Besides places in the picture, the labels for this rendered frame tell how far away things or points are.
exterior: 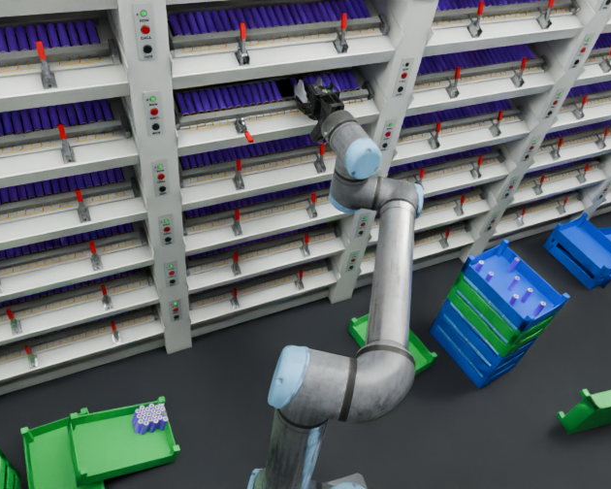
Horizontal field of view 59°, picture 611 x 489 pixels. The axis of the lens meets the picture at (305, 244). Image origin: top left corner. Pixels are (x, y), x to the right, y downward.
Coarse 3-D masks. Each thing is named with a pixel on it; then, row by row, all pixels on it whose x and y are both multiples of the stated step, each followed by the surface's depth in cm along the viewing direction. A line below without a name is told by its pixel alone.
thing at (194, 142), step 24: (336, 72) 160; (360, 72) 162; (288, 96) 152; (264, 120) 146; (288, 120) 148; (312, 120) 150; (360, 120) 158; (192, 144) 138; (216, 144) 141; (240, 144) 145
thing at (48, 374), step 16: (432, 256) 246; (448, 256) 250; (272, 304) 217; (288, 304) 220; (224, 320) 209; (240, 320) 214; (160, 336) 202; (192, 336) 208; (112, 352) 195; (128, 352) 198; (64, 368) 188; (80, 368) 192; (0, 384) 182; (16, 384) 184; (32, 384) 188
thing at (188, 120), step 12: (348, 96) 154; (360, 96) 156; (240, 108) 143; (252, 108) 144; (264, 108) 145; (276, 108) 146; (288, 108) 148; (180, 120) 137; (192, 120) 138; (204, 120) 139; (216, 120) 141; (252, 120) 144
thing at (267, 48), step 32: (256, 0) 134; (288, 0) 137; (320, 0) 140; (352, 0) 144; (384, 0) 142; (192, 32) 126; (224, 32) 127; (256, 32) 130; (288, 32) 133; (320, 32) 138; (352, 32) 142; (384, 32) 143; (192, 64) 124; (224, 64) 127; (256, 64) 129; (288, 64) 132; (320, 64) 137; (352, 64) 142
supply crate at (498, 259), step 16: (480, 256) 194; (496, 256) 200; (512, 256) 197; (464, 272) 193; (480, 272) 194; (496, 272) 195; (512, 272) 196; (528, 272) 193; (480, 288) 188; (496, 288) 190; (544, 288) 189; (496, 304) 184; (528, 304) 186; (560, 304) 181; (512, 320) 180; (528, 320) 174
